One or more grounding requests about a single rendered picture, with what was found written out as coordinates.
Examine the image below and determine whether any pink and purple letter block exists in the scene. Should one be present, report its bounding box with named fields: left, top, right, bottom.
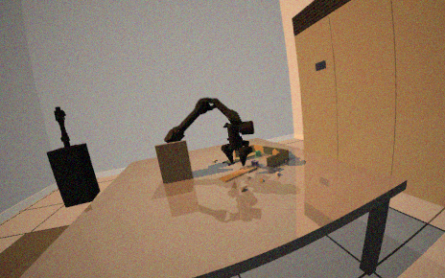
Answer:
left=251, top=160, right=259, bottom=168

